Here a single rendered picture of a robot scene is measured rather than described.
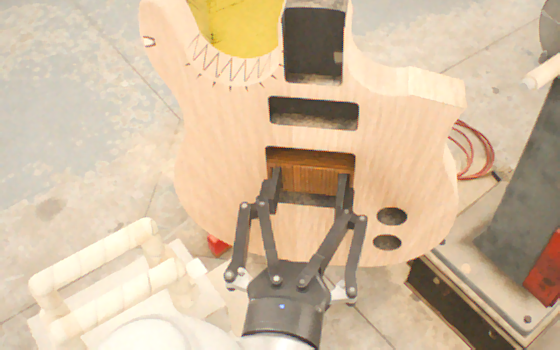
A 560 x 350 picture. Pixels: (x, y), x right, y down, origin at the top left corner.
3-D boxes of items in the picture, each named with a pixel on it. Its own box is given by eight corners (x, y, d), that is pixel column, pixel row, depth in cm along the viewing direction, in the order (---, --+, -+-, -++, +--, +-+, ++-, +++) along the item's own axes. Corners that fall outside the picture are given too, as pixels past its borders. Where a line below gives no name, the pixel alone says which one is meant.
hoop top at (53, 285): (153, 222, 81) (149, 209, 78) (163, 237, 79) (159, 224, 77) (29, 288, 73) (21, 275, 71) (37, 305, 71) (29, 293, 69)
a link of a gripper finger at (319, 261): (291, 282, 54) (304, 289, 53) (344, 201, 60) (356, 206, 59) (292, 301, 57) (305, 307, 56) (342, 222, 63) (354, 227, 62)
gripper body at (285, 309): (239, 356, 55) (256, 278, 61) (323, 368, 54) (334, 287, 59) (230, 326, 49) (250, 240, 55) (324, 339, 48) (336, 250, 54)
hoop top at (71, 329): (180, 262, 76) (177, 249, 74) (191, 278, 75) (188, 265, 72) (50, 334, 69) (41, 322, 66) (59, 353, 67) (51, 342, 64)
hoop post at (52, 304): (66, 303, 80) (46, 271, 73) (75, 319, 78) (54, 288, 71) (48, 314, 79) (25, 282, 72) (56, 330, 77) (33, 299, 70)
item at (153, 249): (162, 251, 87) (151, 216, 80) (172, 265, 85) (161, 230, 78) (144, 261, 85) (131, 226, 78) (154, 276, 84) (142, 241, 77)
